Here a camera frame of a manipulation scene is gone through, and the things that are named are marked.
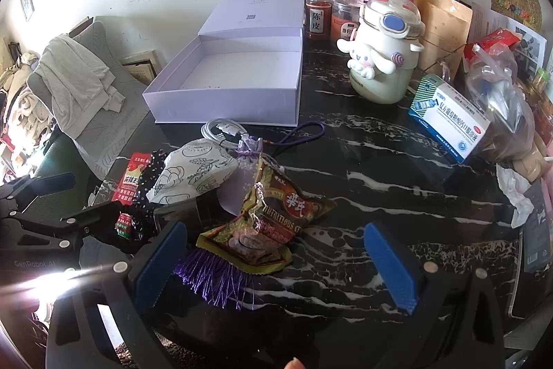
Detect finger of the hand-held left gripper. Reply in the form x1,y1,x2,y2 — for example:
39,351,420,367
0,202,130,253
0,174,76,205

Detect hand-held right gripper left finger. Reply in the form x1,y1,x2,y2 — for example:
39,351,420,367
45,221,188,369

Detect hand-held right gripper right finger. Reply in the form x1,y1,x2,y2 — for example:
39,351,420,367
364,222,506,369

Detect red snack packet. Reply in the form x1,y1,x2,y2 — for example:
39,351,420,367
111,153,153,241

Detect black polka-dot scrunchie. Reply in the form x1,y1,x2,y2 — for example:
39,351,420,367
131,150,168,241

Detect white leaf-print cloth pouch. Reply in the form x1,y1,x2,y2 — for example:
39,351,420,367
151,138,239,206

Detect brown gold snack packet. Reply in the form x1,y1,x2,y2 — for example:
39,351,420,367
196,160,338,275

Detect purple embroidered tassel sachet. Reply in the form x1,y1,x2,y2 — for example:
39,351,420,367
173,122,328,311

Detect white charging cable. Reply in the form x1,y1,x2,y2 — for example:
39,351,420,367
201,118,251,151

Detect lavender cardboard gift box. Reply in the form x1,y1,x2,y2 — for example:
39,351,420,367
142,0,305,126

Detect green office chair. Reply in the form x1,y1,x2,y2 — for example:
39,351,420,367
34,130,96,190

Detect grey chair with white cloth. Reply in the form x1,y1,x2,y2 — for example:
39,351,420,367
26,17,174,180

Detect grey garment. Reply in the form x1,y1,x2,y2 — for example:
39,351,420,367
34,34,127,140

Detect wooden framed board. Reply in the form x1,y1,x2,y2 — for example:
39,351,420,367
118,48,163,85

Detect crumpled white tissue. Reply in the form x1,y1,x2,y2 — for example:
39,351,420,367
496,163,535,228

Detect dark flat box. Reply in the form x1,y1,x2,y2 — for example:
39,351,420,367
521,181,553,277

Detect blue white medicine box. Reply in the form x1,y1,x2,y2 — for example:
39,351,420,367
408,75,492,165

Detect beige soft thing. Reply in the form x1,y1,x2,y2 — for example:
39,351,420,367
513,143,550,180

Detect clear plastic bag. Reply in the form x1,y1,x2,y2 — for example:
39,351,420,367
464,44,537,162

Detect white cartoon dog bottle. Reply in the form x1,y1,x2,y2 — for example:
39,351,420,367
337,0,426,106

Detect kraft paper bag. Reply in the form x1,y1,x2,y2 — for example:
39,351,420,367
412,0,474,81

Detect red package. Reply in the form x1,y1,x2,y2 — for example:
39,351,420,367
476,29,522,55

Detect clear jar orange label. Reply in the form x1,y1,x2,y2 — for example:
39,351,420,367
332,0,362,42

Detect clear jar white label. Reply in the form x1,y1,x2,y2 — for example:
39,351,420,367
305,0,334,44

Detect printed paper sheets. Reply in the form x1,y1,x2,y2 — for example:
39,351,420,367
470,1,546,65

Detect woven round mat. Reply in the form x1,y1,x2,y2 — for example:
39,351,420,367
491,0,543,33

